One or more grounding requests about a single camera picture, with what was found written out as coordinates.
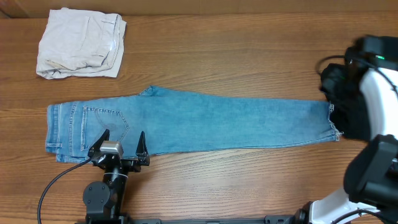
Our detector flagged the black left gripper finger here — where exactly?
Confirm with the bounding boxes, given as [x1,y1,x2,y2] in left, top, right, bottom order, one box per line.
[136,131,150,165]
[88,129,110,157]

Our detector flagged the light blue denim jeans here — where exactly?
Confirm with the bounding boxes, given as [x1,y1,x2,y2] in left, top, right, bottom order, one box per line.
[45,86,341,163]

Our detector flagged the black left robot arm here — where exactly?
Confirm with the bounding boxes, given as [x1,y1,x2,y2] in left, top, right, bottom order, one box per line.
[83,129,150,223]

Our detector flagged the folded beige trousers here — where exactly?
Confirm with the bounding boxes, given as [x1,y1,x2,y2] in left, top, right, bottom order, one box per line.
[36,7,127,80]

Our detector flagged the black garment with white tag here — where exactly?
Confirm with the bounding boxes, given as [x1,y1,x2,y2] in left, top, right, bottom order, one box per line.
[320,63,371,141]

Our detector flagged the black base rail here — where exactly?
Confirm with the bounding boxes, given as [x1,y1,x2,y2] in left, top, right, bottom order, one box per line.
[76,215,309,224]

